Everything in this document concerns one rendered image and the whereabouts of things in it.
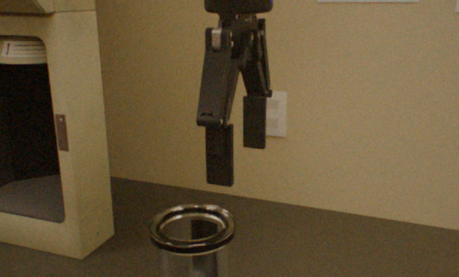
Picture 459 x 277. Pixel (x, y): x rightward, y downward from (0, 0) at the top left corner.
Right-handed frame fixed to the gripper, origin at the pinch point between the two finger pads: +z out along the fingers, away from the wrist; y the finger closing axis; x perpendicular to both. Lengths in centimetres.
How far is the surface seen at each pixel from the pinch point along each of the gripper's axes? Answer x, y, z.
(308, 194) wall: -2, -58, 32
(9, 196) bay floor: -61, -22, 25
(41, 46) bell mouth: -46, -22, -8
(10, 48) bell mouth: -51, -19, -8
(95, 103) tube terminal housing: -38.0, -24.7, 2.9
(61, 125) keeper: -39.5, -16.1, 4.9
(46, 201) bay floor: -51, -23, 25
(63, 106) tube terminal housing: -38.7, -16.3, 1.5
